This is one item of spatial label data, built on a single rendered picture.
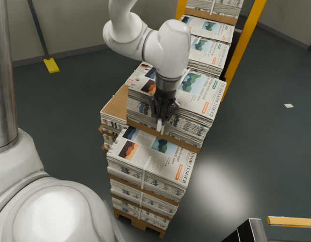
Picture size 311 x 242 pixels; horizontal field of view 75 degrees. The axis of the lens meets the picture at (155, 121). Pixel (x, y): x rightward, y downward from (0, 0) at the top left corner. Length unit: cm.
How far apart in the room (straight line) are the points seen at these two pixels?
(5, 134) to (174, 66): 45
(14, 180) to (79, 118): 184
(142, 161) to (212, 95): 41
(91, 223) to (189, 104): 60
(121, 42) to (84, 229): 49
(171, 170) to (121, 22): 59
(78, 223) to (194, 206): 147
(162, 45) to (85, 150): 152
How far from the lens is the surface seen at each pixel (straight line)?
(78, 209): 36
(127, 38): 64
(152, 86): 88
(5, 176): 44
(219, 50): 129
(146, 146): 95
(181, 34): 61
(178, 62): 63
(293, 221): 101
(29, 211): 37
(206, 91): 92
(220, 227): 178
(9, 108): 41
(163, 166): 90
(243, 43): 229
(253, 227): 94
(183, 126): 87
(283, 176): 227
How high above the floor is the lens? 160
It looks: 47 degrees down
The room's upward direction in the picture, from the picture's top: 8 degrees clockwise
